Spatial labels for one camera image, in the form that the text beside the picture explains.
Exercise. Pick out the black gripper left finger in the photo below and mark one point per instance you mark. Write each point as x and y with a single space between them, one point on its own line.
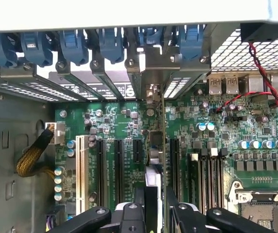
132 218

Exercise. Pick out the black case fan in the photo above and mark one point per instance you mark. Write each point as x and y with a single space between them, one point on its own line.
262 31

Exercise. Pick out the black short expansion slot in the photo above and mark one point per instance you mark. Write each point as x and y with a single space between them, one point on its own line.
137 150

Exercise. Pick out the metal expansion slot cover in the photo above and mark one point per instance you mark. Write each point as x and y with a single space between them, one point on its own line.
135 77
80 82
177 85
107 80
20 91
61 89

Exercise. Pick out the green motherboard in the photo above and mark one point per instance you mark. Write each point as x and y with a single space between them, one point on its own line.
226 126

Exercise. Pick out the metal CPU socket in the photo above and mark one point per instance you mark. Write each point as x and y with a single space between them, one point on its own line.
260 206

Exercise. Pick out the black long expansion slot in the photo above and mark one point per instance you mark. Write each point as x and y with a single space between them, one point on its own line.
119 170
100 170
175 167

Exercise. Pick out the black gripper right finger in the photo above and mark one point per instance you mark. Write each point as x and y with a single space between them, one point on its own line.
187 221

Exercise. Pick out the metal USB port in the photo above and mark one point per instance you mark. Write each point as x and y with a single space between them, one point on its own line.
215 83
232 83

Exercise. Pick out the white long expansion slot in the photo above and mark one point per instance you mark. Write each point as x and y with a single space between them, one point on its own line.
81 174

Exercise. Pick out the white power connector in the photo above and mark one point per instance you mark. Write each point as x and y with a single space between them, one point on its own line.
57 133

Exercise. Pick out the black RAM slot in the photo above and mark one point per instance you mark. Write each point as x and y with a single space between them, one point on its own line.
203 179
212 179
222 177
194 177

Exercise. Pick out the grey metal PC case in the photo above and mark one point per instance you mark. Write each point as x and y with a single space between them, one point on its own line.
12 116

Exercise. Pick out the metal network port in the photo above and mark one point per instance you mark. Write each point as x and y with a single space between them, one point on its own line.
256 83

